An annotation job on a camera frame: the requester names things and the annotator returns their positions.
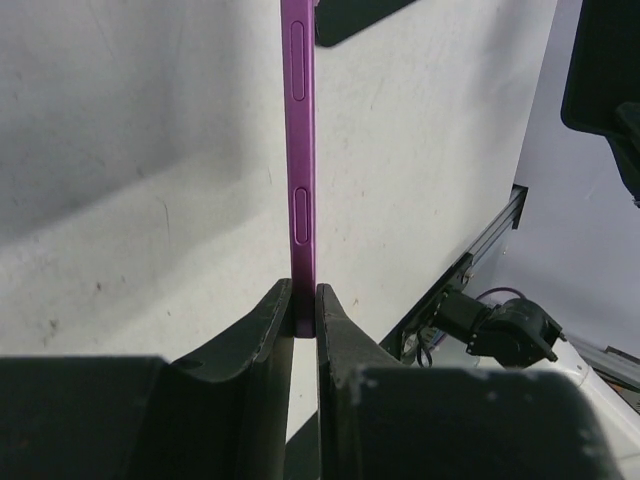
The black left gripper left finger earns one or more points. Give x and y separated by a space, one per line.
218 412

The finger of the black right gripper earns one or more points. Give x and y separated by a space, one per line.
625 147

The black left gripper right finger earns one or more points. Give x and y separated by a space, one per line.
381 419

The small black cased phone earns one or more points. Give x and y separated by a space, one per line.
604 67

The purple bare phone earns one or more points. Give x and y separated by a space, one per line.
298 38

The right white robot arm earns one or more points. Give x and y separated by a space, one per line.
502 323

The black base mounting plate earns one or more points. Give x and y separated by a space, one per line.
402 341

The aluminium front frame rail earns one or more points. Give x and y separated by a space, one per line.
476 269

